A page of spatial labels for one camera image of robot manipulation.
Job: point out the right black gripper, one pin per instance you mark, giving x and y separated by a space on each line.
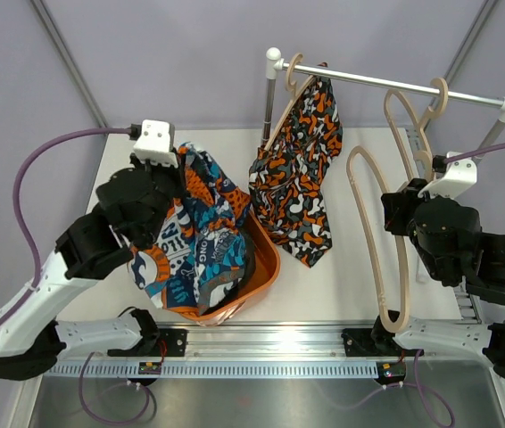
396 203

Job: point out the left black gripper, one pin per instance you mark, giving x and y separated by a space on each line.
172 170

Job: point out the blue orange patterned shorts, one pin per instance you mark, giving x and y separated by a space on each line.
199 254

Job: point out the orange black camo shorts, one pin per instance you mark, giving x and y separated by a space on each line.
286 178

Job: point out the olive green shorts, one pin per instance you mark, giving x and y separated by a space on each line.
249 268

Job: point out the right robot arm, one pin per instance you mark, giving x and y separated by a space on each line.
487 282

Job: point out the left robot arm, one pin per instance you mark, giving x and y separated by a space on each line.
84 255

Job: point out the orange plastic basket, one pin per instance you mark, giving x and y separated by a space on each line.
267 267

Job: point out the silver clothes rack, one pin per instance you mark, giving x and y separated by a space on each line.
299 76

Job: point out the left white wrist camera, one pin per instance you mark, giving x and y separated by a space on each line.
155 145

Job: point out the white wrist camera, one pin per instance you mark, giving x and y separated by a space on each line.
155 145
456 173

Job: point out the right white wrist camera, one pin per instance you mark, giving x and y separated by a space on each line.
456 173

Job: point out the white slotted cable duct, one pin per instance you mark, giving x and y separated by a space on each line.
114 369

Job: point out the aluminium mounting rail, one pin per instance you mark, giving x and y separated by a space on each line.
261 341

